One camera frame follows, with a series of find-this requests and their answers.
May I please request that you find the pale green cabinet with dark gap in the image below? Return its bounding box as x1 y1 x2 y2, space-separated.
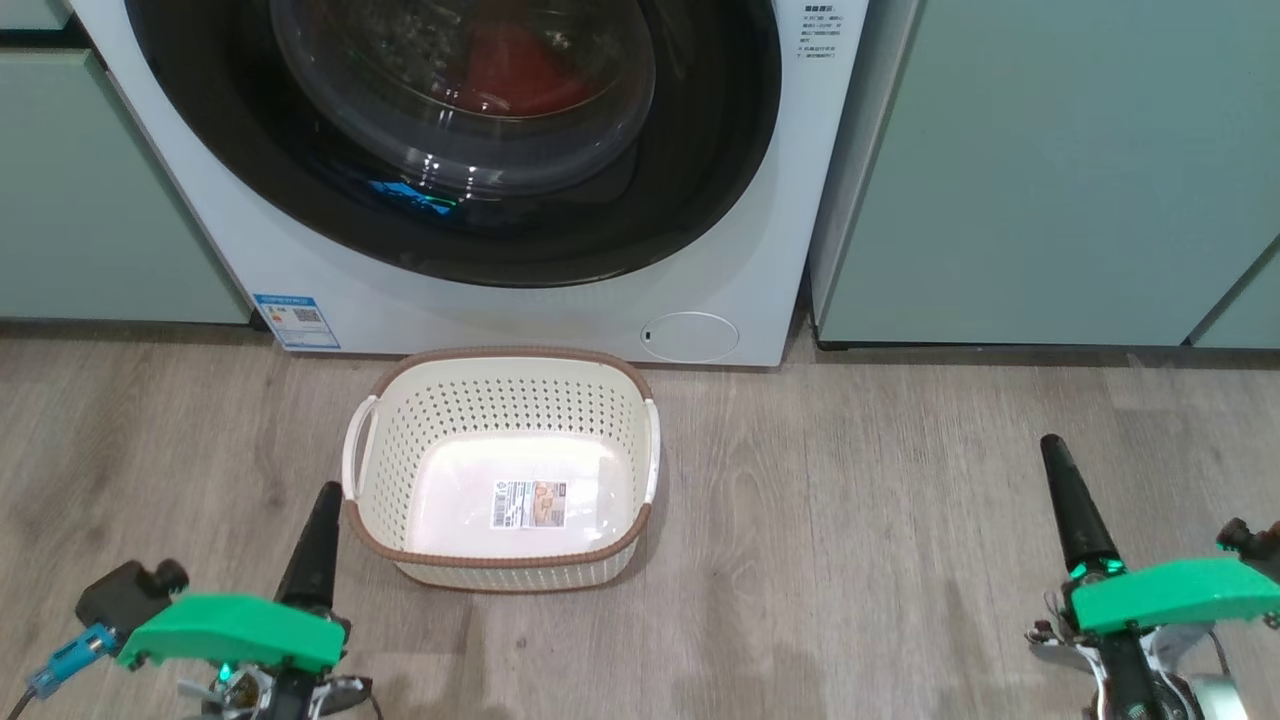
0 0 253 327

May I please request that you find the printed basket label sticker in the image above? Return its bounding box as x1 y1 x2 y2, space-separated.
489 479 569 532

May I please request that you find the black round glass washer door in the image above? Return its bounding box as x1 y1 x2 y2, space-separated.
125 0 784 290

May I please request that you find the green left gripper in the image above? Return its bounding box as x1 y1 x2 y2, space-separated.
117 482 348 673

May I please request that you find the black text warning sticker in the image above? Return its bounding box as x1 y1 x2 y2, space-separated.
795 4 847 62

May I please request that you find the white front-load washing machine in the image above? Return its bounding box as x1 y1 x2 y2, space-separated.
68 0 873 369

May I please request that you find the pale green plain cabinet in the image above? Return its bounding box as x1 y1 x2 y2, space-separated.
808 0 1280 350

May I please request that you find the blue energy label sticker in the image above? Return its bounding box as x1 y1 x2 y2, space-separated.
252 292 342 352

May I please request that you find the plain red garment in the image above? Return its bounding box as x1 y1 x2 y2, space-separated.
455 25 593 117

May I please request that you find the cream perforated laundry basket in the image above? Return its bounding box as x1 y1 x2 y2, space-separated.
340 346 662 594

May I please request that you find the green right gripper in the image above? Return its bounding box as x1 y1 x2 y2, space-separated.
1040 433 1280 636

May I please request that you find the oval washer drain filter cover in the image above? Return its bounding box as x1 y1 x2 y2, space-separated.
640 311 742 364

